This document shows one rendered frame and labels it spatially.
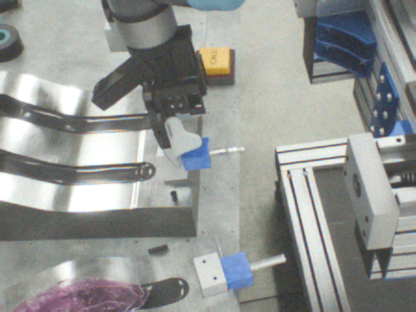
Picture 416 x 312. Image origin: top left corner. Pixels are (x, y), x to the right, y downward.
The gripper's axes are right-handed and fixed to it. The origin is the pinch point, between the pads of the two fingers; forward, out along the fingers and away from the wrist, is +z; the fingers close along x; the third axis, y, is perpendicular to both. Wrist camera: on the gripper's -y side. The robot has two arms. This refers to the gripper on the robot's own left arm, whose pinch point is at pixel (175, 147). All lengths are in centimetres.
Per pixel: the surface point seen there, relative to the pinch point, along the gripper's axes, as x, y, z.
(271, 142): 90, 4, 84
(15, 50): 38, -38, 2
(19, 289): -19.1, -22.1, 5.9
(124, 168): 1.6, -9.8, 4.6
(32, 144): 4.4, -24.2, -0.5
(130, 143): 6.5, -9.3, 3.6
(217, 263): -15.5, 5.5, 9.4
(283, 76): 122, 9, 80
